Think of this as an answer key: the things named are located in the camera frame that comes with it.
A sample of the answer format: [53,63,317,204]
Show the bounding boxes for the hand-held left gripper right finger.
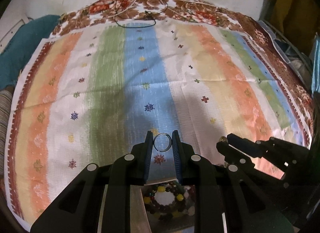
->
[172,130,292,233]

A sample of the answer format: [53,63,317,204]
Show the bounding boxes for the black cable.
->
[110,0,169,27]

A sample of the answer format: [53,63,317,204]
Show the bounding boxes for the grey striped pillow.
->
[0,89,15,153]

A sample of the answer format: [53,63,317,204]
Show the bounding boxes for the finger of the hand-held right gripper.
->
[226,134,273,159]
[216,142,257,171]

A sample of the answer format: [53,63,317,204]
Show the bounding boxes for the clear crystal bead bracelet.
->
[184,192,196,216]

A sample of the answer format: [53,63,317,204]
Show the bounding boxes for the yellow and dark bead bracelet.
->
[142,184,187,221]

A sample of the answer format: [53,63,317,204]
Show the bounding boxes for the pastel striped cloth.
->
[6,24,313,231]

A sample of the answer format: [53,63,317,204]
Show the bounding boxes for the dark jewelry box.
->
[130,177,200,233]

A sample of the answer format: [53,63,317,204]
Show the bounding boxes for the light blue cloth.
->
[310,35,320,96]

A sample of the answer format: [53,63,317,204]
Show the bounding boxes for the teal cloth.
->
[0,15,62,89]

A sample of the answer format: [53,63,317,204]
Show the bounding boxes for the thin silver ring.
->
[153,133,173,152]

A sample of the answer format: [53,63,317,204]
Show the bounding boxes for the dark red bead bracelet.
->
[184,184,196,200]

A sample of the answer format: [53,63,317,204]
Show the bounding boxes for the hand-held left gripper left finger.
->
[30,130,153,233]

